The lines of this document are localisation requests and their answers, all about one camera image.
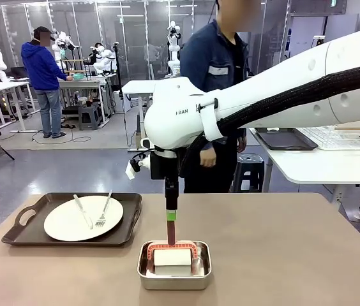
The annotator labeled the white wire dish rack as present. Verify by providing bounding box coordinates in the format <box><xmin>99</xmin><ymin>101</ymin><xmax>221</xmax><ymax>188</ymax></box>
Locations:
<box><xmin>301</xmin><ymin>125</ymin><xmax>360</xmax><ymax>150</ymax></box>

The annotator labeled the dark brown serving tray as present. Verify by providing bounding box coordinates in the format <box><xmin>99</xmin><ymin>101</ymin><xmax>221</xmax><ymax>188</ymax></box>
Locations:
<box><xmin>1</xmin><ymin>192</ymin><xmax>143</xmax><ymax>248</ymax></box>
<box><xmin>255</xmin><ymin>127</ymin><xmax>319</xmax><ymax>151</ymax></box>

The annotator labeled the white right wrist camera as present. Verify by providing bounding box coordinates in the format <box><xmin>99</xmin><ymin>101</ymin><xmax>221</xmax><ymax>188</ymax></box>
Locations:
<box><xmin>125</xmin><ymin>155</ymin><xmax>151</xmax><ymax>181</ymax></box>

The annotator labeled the silver table knife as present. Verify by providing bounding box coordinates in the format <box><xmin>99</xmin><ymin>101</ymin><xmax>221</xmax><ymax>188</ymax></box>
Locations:
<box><xmin>73</xmin><ymin>194</ymin><xmax>94</xmax><ymax>231</ymax></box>

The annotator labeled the person in blue hoodie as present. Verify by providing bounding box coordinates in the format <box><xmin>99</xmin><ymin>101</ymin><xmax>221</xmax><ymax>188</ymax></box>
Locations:
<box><xmin>20</xmin><ymin>25</ymin><xmax>73</xmax><ymax>140</ymax></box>

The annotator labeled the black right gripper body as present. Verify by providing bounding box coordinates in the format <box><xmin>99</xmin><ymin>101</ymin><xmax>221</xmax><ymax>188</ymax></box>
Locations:
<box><xmin>150</xmin><ymin>150</ymin><xmax>181</xmax><ymax>180</ymax></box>

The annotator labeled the stainless steel rectangular tray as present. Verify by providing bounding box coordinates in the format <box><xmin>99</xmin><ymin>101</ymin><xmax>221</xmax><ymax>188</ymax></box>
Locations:
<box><xmin>137</xmin><ymin>240</ymin><xmax>213</xmax><ymax>291</ymax></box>

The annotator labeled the silver fork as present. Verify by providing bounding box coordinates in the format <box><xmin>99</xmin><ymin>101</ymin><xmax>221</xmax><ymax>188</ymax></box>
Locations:
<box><xmin>94</xmin><ymin>190</ymin><xmax>113</xmax><ymax>228</ymax></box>

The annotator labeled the person in denim jacket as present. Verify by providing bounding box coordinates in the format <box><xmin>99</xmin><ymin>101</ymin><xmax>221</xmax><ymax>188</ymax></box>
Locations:
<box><xmin>179</xmin><ymin>0</ymin><xmax>251</xmax><ymax>194</ymax></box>

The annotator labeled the white round plate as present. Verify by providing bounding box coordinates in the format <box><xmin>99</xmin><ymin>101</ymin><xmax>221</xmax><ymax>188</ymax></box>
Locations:
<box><xmin>43</xmin><ymin>195</ymin><xmax>124</xmax><ymax>242</ymax></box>

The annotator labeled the dark grey plastic stool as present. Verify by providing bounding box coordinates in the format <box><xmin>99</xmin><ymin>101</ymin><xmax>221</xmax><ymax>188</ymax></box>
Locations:
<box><xmin>230</xmin><ymin>152</ymin><xmax>266</xmax><ymax>194</ymax></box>

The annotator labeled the person's right hand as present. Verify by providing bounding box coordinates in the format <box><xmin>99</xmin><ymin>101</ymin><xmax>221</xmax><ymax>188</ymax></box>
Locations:
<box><xmin>200</xmin><ymin>147</ymin><xmax>216</xmax><ymax>168</ymax></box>

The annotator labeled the black braided cable sleeve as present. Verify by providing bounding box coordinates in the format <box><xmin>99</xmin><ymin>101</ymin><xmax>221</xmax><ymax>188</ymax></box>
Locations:
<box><xmin>179</xmin><ymin>62</ymin><xmax>360</xmax><ymax>179</ymax></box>

